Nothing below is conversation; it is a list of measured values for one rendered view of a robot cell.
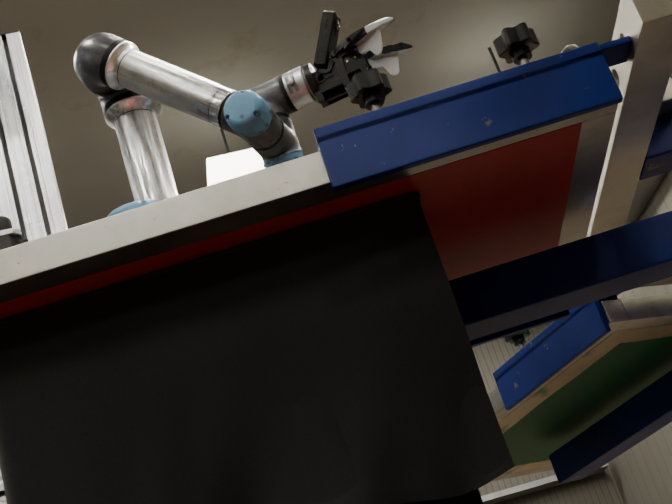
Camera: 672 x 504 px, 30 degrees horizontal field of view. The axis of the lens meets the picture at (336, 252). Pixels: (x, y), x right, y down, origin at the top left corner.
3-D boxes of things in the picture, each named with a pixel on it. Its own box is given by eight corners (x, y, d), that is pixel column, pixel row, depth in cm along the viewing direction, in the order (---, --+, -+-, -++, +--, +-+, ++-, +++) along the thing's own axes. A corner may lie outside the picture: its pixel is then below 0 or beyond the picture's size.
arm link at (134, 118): (135, 294, 228) (73, 54, 251) (171, 315, 242) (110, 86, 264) (193, 268, 226) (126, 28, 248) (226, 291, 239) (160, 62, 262)
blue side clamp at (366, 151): (333, 188, 122) (312, 128, 125) (337, 210, 126) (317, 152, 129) (624, 97, 123) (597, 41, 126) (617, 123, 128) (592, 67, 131)
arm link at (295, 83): (290, 81, 244) (276, 67, 237) (311, 71, 244) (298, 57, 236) (303, 115, 242) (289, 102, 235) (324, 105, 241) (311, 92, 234)
